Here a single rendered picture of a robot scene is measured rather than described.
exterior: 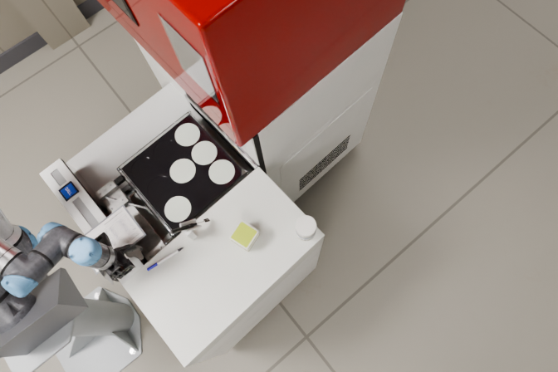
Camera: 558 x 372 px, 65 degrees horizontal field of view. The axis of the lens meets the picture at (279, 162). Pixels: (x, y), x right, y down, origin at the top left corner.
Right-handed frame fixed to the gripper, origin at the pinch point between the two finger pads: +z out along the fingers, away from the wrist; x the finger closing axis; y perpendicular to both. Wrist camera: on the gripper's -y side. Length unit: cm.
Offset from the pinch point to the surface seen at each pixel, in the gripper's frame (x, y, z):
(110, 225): 4.3, -13.0, -2.5
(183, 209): 26.7, -2.4, 4.5
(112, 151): 20, -45, 13
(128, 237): 6.3, -5.0, -2.5
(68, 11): 52, -185, 74
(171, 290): 6.8, 19.5, -2.1
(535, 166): 193, 86, 95
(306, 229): 53, 37, -12
